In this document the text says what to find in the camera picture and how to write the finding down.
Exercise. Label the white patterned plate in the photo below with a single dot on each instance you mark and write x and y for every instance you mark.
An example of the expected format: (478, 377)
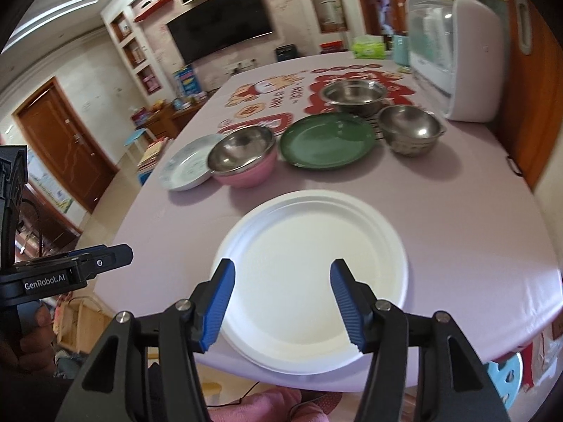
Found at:
(184, 169)

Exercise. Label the wooden crate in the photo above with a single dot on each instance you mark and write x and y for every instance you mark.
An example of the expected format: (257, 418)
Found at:
(81, 321)

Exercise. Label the red wall shelf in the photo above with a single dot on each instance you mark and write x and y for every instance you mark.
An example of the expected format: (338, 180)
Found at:
(154, 8)

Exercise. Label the green plate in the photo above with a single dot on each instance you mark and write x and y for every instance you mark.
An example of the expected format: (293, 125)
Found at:
(325, 140)

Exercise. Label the wide-rimmed steel bowl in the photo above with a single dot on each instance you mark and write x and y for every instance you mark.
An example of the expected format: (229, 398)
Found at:
(352, 94)

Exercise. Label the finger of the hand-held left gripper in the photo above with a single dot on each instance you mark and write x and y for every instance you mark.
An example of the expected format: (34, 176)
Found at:
(105, 259)

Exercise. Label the orange wooden door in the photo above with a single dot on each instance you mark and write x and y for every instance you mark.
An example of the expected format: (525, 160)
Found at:
(528, 96)

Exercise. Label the printed pink tablecloth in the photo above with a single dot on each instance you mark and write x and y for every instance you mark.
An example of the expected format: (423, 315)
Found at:
(462, 211)

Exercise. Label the blue plastic stool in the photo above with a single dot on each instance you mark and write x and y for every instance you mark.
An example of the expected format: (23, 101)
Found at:
(503, 378)

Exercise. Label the black wall television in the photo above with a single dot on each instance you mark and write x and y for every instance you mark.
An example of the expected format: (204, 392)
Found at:
(220, 22)

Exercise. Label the white paper plate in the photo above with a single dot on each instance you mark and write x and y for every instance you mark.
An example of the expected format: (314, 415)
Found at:
(308, 250)

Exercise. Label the red box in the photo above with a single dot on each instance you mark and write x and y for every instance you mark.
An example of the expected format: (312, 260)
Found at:
(332, 47)

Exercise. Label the low wooden cabinet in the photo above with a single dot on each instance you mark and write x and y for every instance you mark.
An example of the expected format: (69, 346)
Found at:
(176, 118)

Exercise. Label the pink steel bowl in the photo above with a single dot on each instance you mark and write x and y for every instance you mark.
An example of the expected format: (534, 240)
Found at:
(246, 171)

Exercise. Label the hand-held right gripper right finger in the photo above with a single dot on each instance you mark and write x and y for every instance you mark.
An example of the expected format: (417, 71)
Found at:
(345, 299)

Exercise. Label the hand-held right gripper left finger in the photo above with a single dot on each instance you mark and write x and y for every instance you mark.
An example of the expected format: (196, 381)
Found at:
(220, 299)

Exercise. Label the brown room door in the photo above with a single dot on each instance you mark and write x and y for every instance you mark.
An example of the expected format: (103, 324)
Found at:
(57, 140)

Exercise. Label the person's left hand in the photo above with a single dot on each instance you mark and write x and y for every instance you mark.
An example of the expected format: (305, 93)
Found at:
(37, 338)

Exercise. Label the white sterilizer cabinet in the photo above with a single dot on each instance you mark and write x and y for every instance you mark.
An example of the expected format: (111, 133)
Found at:
(475, 52)

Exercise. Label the green tissue box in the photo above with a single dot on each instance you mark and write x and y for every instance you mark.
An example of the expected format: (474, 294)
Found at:
(369, 47)

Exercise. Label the small blue stool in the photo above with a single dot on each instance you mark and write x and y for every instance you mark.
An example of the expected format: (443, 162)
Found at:
(137, 134)

